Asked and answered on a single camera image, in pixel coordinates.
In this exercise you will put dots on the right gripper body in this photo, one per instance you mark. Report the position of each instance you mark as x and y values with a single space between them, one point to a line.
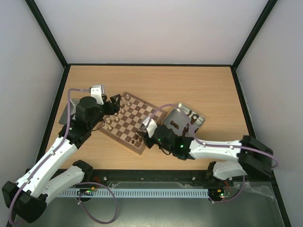
147 138

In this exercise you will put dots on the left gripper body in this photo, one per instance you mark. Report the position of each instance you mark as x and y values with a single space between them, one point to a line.
110 110

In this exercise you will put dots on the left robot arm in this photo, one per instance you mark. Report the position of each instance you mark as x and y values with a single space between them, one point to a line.
29 196

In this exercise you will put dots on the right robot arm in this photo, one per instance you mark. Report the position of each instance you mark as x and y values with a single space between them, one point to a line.
247 156

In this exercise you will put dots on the wooden chess board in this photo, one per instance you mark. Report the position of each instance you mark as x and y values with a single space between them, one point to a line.
127 122

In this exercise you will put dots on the dark pieces in tin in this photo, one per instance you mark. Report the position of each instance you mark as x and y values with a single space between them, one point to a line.
177 121

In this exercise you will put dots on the gold metal tin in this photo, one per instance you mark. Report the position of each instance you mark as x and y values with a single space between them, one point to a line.
185 110

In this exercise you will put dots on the tin lid on table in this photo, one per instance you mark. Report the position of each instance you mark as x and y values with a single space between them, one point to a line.
73 103

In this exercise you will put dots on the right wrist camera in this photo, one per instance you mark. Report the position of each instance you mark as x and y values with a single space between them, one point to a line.
150 125

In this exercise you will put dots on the blue cable duct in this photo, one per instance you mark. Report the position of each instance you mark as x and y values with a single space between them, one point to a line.
137 193

